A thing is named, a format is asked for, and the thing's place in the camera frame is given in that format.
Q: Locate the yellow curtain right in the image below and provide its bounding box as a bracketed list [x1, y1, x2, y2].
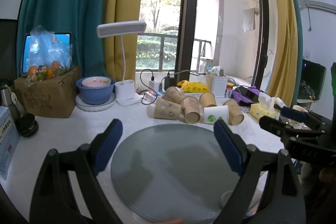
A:
[268, 0, 298, 106]

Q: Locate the yellow curtain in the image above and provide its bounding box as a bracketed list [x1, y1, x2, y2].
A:
[268, 0, 298, 106]
[103, 0, 141, 81]

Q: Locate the brown paper cup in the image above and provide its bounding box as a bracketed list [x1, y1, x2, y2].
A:
[163, 86, 186, 105]
[223, 99, 244, 126]
[154, 98, 181, 120]
[199, 92, 217, 108]
[181, 97, 201, 124]

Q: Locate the white power charger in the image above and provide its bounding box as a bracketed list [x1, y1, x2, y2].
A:
[149, 76, 159, 94]

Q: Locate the yellow tissue box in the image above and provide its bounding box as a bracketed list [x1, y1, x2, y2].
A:
[249, 93, 280, 121]

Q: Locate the yellow curtain left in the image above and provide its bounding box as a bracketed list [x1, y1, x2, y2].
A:
[103, 0, 141, 81]

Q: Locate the teal curtain left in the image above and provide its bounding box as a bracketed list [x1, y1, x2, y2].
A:
[16, 0, 106, 77]

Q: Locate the purple cloth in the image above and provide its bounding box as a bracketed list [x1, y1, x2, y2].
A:
[232, 86, 260, 107]

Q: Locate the tablet with blue screen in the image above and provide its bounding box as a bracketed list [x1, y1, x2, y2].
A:
[21, 30, 72, 76]

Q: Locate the bag of fruit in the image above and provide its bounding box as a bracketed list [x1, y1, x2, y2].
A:
[26, 26, 72, 85]

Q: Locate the black window frame post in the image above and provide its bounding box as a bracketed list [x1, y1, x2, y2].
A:
[175, 0, 197, 81]

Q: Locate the pink inner bowl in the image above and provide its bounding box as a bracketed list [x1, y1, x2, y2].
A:
[82, 76, 111, 88]

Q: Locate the white mesh basket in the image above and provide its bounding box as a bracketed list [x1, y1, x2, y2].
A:
[206, 73, 228, 98]

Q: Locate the white desk lamp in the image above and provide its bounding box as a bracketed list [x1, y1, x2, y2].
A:
[96, 20, 146, 106]

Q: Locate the white plate under bowl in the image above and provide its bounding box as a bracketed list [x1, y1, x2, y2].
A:
[75, 93, 116, 112]

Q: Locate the round grey glass turntable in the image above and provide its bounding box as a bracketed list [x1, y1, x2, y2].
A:
[111, 124, 239, 223]

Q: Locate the blue plastic bowl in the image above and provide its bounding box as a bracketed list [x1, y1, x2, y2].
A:
[76, 77, 116, 105]

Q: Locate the black monitor right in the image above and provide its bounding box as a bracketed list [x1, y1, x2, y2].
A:
[298, 59, 326, 101]

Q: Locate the brown cardboard box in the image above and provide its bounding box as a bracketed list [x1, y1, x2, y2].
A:
[14, 67, 81, 118]

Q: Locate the blue white medicine box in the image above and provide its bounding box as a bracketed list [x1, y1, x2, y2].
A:
[0, 106, 20, 180]

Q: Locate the white paper cup green logo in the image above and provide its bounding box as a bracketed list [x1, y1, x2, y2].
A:
[203, 105, 229, 124]

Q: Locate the black cable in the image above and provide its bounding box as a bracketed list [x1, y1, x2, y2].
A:
[139, 68, 207, 106]

